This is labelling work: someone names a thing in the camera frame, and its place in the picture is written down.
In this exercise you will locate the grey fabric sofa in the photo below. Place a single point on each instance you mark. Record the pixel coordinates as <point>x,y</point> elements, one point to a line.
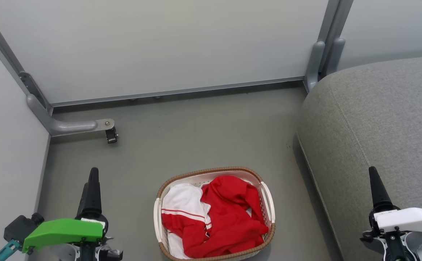
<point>377,137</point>

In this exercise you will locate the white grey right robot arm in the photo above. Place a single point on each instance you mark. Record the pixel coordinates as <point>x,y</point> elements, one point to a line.
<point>396,246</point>

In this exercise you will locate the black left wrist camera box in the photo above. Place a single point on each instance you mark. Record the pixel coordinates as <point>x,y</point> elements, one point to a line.
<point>20,228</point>

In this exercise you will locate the grey partition corner posts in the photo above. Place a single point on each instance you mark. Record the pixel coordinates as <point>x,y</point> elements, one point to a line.
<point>323,58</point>

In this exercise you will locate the red and white jacket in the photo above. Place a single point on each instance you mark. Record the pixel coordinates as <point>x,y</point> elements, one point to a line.
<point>229,214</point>

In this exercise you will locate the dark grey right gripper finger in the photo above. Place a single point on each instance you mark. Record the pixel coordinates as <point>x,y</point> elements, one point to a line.
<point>378,192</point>

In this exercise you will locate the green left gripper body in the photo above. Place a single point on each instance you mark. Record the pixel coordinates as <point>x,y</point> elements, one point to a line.
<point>62,230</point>

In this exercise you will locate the white garment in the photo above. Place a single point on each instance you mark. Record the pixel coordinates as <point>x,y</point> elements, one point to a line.
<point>176,247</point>

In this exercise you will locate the black caster wheel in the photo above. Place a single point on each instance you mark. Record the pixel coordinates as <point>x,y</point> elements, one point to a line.
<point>111,136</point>

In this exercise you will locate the grey partition foot bar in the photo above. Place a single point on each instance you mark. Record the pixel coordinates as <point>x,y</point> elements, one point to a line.
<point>69,126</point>

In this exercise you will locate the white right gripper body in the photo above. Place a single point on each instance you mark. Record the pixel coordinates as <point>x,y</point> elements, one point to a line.
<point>410,219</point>

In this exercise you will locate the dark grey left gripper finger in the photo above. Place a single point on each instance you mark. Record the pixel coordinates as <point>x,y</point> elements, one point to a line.
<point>82,203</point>
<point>94,192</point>

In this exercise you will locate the white wicker-rimmed laundry basket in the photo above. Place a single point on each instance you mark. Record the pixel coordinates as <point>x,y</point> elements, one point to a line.
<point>265,197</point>

